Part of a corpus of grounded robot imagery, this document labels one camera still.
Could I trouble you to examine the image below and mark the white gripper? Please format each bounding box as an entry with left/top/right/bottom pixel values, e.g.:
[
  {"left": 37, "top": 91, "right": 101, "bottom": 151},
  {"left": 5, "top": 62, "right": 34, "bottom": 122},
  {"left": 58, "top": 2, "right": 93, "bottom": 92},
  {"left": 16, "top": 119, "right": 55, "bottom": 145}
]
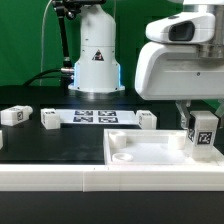
[{"left": 135, "top": 12, "right": 224, "bottom": 129}]

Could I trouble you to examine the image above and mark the white square tabletop part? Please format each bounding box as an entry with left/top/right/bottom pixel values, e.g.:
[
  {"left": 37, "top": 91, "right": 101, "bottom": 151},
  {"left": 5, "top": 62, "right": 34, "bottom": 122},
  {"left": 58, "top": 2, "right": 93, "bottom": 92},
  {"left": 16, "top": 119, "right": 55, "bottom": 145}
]
[{"left": 103, "top": 129, "right": 224, "bottom": 167}]

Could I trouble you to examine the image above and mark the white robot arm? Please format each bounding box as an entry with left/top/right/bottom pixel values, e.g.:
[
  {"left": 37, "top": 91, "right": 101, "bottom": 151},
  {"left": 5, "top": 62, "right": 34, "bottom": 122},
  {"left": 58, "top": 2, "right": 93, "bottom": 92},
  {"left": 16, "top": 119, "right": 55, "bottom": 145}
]
[{"left": 71, "top": 0, "right": 224, "bottom": 128}]

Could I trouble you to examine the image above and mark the white sheet with markers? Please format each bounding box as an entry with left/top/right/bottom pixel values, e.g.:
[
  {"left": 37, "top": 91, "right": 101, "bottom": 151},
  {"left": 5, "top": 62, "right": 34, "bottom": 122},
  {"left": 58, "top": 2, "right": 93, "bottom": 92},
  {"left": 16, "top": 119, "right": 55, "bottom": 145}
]
[{"left": 56, "top": 109, "right": 137, "bottom": 125}]

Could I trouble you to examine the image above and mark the white obstacle fence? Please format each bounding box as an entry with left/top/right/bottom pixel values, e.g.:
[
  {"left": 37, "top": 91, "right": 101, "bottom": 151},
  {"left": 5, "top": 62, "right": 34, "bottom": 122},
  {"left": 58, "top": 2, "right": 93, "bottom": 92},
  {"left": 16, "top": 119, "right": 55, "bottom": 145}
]
[{"left": 0, "top": 165, "right": 224, "bottom": 192}]

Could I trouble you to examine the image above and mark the black cable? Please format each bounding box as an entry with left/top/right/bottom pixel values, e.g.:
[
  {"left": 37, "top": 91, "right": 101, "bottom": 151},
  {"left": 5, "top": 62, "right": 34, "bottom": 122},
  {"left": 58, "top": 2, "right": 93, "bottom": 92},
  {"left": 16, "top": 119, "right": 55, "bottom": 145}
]
[{"left": 22, "top": 68, "right": 75, "bottom": 87}]

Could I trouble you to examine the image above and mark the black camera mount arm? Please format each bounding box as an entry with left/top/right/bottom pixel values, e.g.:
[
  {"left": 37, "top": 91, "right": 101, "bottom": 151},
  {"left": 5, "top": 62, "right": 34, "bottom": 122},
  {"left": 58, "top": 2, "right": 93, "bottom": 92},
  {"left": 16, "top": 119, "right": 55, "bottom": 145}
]
[{"left": 51, "top": 0, "right": 106, "bottom": 67}]

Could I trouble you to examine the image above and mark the white cable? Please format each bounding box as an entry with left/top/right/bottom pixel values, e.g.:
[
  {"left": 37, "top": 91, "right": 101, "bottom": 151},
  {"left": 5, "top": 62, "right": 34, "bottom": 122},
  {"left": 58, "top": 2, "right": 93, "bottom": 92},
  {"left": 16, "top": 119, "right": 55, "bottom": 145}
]
[{"left": 39, "top": 0, "right": 54, "bottom": 86}]

